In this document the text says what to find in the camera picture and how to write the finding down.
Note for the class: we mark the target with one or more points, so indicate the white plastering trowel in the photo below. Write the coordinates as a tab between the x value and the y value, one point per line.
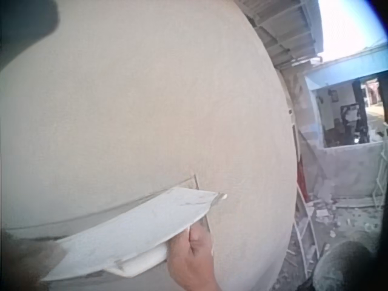
133	230

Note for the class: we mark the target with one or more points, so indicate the red pole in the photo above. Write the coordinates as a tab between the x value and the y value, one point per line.
302	182

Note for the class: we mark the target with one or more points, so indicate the person's right hand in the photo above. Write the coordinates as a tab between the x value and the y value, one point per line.
189	266

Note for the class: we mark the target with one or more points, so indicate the blue roofed building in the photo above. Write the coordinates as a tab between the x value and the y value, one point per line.
345	91

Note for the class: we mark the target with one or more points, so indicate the white metal rack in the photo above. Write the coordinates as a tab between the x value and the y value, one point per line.
381	169

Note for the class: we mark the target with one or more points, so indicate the heap of rubble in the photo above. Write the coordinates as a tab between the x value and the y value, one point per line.
342	216

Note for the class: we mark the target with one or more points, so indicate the corrugated metal roof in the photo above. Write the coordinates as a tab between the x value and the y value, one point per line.
282	30

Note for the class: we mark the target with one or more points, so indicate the white metal ladder frame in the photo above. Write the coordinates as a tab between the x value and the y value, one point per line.
306	230

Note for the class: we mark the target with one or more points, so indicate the person's right fingers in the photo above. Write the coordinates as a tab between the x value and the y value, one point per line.
198	239

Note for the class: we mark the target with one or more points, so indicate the black pillar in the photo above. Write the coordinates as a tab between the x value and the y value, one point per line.
361	112

